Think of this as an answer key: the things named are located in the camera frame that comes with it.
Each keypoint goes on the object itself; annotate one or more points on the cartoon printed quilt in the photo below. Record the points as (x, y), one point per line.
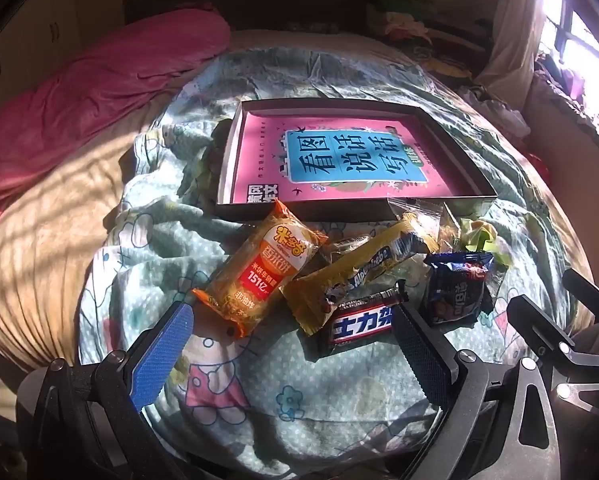
(299, 400)

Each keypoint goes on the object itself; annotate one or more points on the pile of folded clothes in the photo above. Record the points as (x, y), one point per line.
(419, 25)

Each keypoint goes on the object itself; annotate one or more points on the dark blue snack packet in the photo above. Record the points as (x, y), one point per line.
(454, 290)

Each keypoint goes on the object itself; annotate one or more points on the pink tray with book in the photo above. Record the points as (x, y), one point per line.
(229, 160)

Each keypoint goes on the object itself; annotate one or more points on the yellow candy packet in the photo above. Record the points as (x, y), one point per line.
(349, 275)

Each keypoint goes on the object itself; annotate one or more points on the beige curtain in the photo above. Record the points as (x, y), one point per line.
(514, 35)

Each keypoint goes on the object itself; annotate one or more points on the brown chocolate bar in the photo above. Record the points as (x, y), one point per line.
(359, 322)

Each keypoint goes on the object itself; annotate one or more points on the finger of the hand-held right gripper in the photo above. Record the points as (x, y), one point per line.
(592, 295)
(539, 327)

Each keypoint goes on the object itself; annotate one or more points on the clear printed snack packet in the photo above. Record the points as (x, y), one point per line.
(349, 247)

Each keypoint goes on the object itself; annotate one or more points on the cream wardrobe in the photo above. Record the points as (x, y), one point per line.
(29, 50)

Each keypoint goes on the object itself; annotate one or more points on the clear packet with green label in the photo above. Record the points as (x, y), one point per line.
(479, 235)

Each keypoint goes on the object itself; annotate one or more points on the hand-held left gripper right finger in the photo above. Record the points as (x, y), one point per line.
(424, 355)

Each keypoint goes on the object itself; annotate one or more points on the dark headboard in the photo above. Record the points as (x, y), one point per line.
(279, 10)

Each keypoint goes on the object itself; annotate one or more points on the pink and blue book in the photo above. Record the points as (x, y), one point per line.
(264, 160)

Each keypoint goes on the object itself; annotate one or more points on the beige bed sheet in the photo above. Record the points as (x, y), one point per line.
(39, 260)

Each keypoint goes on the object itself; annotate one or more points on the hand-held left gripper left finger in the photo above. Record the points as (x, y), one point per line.
(162, 355)

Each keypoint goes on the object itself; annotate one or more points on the window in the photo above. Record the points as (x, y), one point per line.
(584, 60)

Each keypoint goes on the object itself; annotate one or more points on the pink blanket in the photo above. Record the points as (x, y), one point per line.
(79, 100)

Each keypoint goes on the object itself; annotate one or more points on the orange rice cracker packet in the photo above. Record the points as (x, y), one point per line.
(264, 265)

